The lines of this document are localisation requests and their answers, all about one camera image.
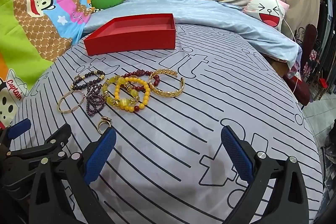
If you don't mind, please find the pink cat face pillow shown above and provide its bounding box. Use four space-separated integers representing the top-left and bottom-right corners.
243 0 290 31

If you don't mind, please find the light blue pillow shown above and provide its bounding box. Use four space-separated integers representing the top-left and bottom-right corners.
84 0 302 68

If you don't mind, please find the red jewelry tray box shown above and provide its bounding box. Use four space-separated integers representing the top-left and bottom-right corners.
84 14 176 56

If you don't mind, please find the gold chain bangle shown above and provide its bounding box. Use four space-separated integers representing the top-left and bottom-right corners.
148 69 186 98

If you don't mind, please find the gold ring with ornament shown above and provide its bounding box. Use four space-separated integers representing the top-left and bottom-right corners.
97 116 113 134

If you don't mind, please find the dark red bead bracelet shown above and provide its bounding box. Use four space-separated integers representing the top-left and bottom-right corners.
123 69 161 92

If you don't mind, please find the striped lilac bed sheet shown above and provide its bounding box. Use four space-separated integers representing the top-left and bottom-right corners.
11 24 322 223

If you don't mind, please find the dark bead gold bracelet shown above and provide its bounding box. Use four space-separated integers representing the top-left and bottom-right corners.
70 70 106 92

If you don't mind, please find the purple bead necklace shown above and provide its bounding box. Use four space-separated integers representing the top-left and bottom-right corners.
85 80 106 117

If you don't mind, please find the dark red chair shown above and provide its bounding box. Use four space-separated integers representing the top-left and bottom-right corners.
283 24 317 109

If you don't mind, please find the thin gold bangle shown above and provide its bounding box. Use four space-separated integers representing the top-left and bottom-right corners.
57 90 85 114

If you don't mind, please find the white cable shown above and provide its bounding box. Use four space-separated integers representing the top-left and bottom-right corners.
256 0 302 98

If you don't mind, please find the orange yellow bead bracelet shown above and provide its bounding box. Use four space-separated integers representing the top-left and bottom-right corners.
114 77 151 112

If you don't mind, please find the translucent yellow stone bracelet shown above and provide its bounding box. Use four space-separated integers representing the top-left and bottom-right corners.
101 75 140 109

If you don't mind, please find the cartoon monkey colourful blanket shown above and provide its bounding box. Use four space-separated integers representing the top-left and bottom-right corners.
1 0 92 128

